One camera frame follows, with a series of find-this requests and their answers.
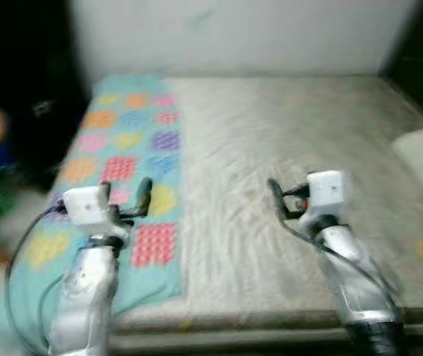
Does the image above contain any teal blanket with hearts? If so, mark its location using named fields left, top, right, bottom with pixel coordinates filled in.
left=0, top=73, right=186, bottom=349

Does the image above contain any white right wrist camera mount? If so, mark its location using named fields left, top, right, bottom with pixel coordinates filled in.
left=306, top=171, right=347, bottom=217

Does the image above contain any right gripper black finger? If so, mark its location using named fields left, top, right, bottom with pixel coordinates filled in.
left=267, top=178, right=287, bottom=217

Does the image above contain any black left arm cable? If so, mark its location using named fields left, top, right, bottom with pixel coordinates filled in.
left=38, top=274, right=67, bottom=349

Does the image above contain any black left wrist camera cable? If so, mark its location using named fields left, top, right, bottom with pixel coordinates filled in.
left=5, top=208, right=67, bottom=349

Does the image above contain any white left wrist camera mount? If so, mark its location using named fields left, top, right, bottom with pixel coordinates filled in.
left=61, top=185, right=113, bottom=229

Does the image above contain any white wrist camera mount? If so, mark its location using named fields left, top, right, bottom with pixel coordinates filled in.
left=306, top=171, right=347, bottom=217
left=61, top=185, right=113, bottom=229

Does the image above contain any black tufted headboard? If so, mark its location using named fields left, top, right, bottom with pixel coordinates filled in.
left=380, top=0, right=423, bottom=127

